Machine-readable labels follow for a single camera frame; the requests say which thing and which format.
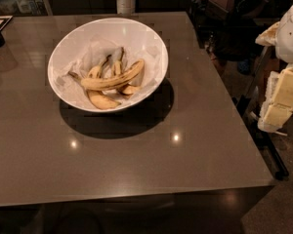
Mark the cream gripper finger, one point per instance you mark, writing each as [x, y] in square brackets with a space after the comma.
[273, 116]
[283, 91]

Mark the dark bag on chair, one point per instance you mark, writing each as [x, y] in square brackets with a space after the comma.
[226, 10]

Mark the white bowl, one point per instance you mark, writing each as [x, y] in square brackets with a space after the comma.
[114, 29]

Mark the white paper liner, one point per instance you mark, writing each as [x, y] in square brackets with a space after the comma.
[68, 66]

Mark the right small yellow banana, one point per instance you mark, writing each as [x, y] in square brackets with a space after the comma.
[126, 90]

